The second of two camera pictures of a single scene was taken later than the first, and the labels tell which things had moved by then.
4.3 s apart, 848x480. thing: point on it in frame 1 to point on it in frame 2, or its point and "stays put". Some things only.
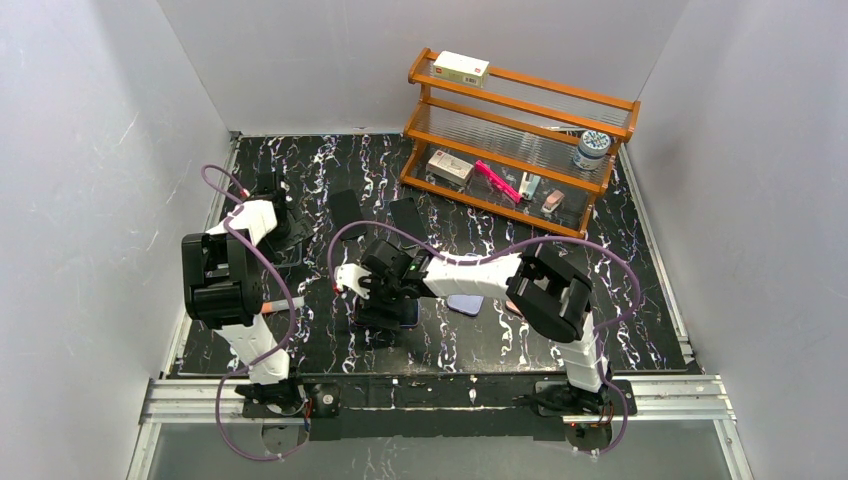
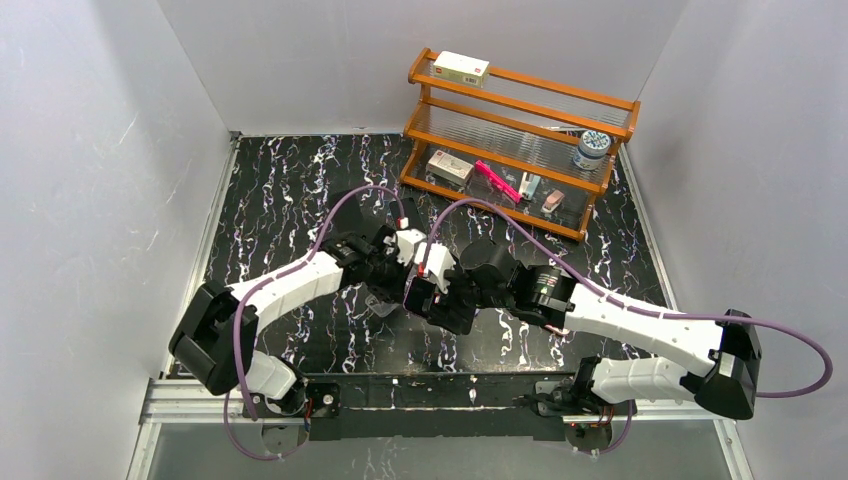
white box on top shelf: (461, 69) stays put
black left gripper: (282, 225) to (385, 279)
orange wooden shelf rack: (530, 152) stays put
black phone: (408, 220) stays put
